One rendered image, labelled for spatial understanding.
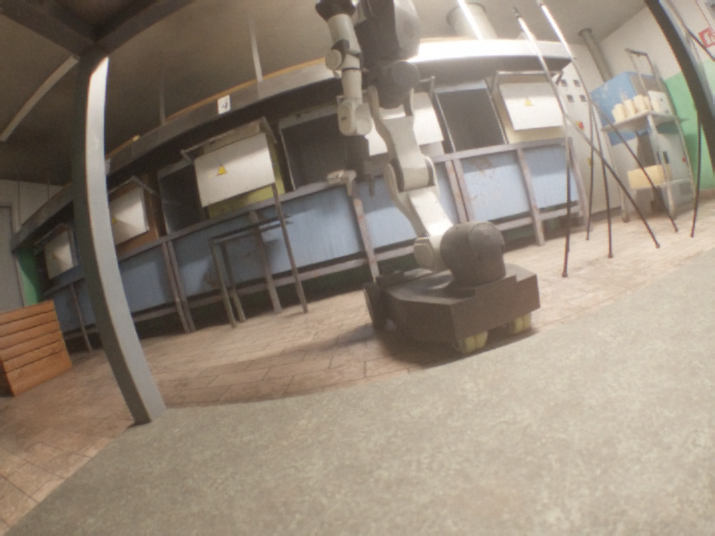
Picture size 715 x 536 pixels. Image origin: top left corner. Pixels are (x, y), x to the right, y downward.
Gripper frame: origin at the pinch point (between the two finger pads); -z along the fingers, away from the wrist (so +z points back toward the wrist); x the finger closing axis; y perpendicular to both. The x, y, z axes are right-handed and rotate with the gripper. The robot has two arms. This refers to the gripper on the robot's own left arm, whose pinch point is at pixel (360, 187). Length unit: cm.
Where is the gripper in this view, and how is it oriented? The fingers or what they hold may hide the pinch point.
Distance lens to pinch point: 112.0
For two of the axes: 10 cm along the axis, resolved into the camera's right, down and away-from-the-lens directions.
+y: -6.3, 3.2, -7.1
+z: -0.7, -9.3, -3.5
